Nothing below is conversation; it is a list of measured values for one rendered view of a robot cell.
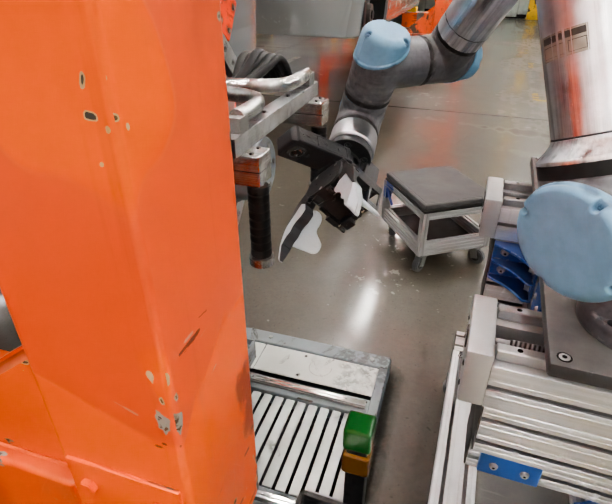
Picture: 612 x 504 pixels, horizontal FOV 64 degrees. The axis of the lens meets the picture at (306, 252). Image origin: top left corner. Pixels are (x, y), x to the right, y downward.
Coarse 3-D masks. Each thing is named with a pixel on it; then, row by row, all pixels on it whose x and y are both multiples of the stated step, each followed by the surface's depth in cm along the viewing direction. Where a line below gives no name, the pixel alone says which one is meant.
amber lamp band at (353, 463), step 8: (344, 448) 70; (344, 456) 69; (352, 456) 69; (360, 456) 68; (368, 456) 68; (344, 464) 70; (352, 464) 69; (360, 464) 69; (368, 464) 68; (352, 472) 70; (360, 472) 69; (368, 472) 69
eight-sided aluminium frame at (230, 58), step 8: (224, 40) 103; (224, 48) 104; (224, 56) 104; (232, 56) 107; (232, 64) 108; (232, 72) 108; (232, 104) 120; (240, 104) 116; (240, 208) 124; (240, 216) 125
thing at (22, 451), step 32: (0, 352) 76; (0, 384) 55; (32, 384) 53; (0, 416) 59; (32, 416) 57; (0, 448) 61; (32, 448) 61; (0, 480) 63; (32, 480) 60; (64, 480) 58
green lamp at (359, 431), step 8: (352, 416) 68; (360, 416) 68; (368, 416) 68; (352, 424) 67; (360, 424) 67; (368, 424) 67; (344, 432) 66; (352, 432) 66; (360, 432) 66; (368, 432) 66; (344, 440) 67; (352, 440) 67; (360, 440) 66; (368, 440) 66; (352, 448) 67; (360, 448) 67; (368, 448) 66
